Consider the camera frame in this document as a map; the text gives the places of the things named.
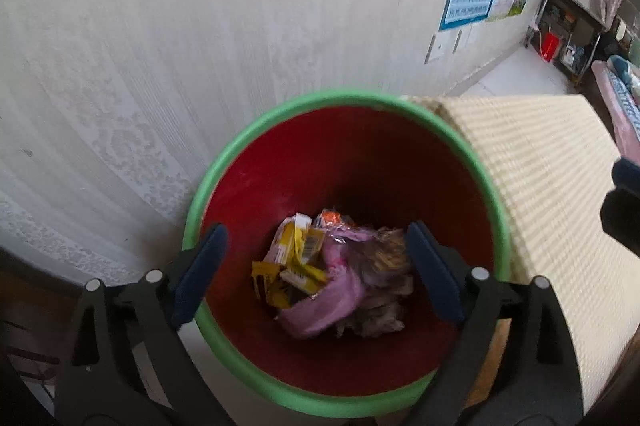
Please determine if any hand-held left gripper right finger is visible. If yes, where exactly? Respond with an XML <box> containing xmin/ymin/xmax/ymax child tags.
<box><xmin>405</xmin><ymin>220</ymin><xmax>586</xmax><ymax>426</ymax></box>

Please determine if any pink snack wrapper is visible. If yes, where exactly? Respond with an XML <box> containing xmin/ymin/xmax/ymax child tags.
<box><xmin>275</xmin><ymin>226</ymin><xmax>381</xmax><ymax>339</ymax></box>

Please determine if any dark shelf with items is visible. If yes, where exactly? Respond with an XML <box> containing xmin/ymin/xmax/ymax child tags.
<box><xmin>537</xmin><ymin>0</ymin><xmax>608</xmax><ymax>87</ymax></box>

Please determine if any white wall switch plate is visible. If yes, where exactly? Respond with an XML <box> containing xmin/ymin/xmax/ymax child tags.
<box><xmin>425</xmin><ymin>31</ymin><xmax>448</xmax><ymax>64</ymax></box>

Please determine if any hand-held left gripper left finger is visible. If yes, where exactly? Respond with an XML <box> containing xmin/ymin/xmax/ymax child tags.
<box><xmin>54</xmin><ymin>223</ymin><xmax>231</xmax><ymax>426</ymax></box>

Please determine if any red bin with green rim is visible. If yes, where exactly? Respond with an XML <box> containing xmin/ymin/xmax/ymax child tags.
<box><xmin>182</xmin><ymin>89</ymin><xmax>512</xmax><ymax>418</ymax></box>

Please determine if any yellow checked tablecloth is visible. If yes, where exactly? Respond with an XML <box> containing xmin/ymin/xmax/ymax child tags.
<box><xmin>402</xmin><ymin>94</ymin><xmax>640</xmax><ymax>412</ymax></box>

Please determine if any red container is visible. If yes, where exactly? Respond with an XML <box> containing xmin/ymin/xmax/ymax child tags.
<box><xmin>537</xmin><ymin>31</ymin><xmax>561</xmax><ymax>62</ymax></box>

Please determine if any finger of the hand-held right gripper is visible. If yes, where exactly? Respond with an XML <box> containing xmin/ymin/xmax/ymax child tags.
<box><xmin>599</xmin><ymin>156</ymin><xmax>640</xmax><ymax>253</ymax></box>

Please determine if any yellow snack wrapper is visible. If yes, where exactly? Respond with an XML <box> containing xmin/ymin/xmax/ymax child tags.
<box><xmin>251</xmin><ymin>213</ymin><xmax>328</xmax><ymax>308</ymax></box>

